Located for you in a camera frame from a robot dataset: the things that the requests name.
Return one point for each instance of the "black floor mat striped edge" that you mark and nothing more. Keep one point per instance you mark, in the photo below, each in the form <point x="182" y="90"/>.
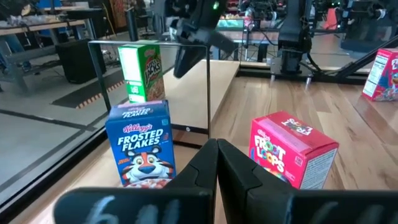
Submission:
<point x="81" y="90"/>

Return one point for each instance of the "red Froot Loops cereal box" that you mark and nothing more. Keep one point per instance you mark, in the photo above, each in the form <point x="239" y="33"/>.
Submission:
<point x="280" y="146"/>
<point x="384" y="77"/>

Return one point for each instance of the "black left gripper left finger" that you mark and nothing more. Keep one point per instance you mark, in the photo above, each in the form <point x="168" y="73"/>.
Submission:
<point x="186" y="205"/>

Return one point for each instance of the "background workbench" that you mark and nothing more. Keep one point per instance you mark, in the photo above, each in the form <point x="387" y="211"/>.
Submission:
<point x="230" y="24"/>

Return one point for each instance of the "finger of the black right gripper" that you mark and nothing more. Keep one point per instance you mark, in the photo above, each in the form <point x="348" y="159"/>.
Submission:
<point x="222" y="42"/>
<point x="188" y="60"/>

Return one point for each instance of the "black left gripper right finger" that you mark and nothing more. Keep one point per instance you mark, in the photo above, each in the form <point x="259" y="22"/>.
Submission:
<point x="264" y="202"/>

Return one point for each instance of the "wooden shelf with black frame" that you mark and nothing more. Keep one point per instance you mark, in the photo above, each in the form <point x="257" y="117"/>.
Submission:
<point x="192" y="102"/>

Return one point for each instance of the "black equipment case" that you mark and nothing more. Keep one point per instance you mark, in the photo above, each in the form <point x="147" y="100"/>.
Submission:
<point x="79" y="60"/>

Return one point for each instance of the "blue Frosted Flakes cereal box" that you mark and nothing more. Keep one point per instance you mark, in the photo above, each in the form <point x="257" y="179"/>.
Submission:
<point x="140" y="140"/>

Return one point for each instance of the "background robot station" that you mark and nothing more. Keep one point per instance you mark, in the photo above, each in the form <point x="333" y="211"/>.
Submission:
<point x="367" y="31"/>

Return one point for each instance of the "wooden top desk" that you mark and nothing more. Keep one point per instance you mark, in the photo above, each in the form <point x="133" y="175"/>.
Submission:
<point x="37" y="27"/>

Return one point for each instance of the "green Apple Jacks cereal box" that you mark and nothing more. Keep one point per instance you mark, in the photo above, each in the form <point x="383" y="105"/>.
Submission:
<point x="146" y="71"/>

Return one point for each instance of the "black aluminium rig frame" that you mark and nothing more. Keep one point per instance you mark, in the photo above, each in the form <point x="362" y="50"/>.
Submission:
<point x="367" y="57"/>

